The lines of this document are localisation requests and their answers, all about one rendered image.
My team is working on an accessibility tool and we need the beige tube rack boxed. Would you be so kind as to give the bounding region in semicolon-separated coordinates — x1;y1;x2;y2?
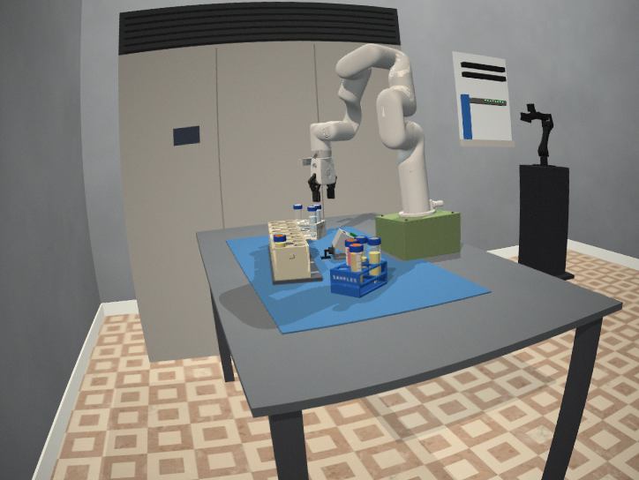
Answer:
297;220;327;241

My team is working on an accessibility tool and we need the tube with blue cap and grey dot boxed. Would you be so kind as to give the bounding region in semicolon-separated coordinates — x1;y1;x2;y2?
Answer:
354;236;367;262

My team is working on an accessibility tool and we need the blue bench mat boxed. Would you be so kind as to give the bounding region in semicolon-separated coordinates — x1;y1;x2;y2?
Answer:
226;226;491;334

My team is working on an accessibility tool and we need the blue tube rack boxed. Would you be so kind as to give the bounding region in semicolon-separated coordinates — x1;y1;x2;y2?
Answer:
330;259;387;298

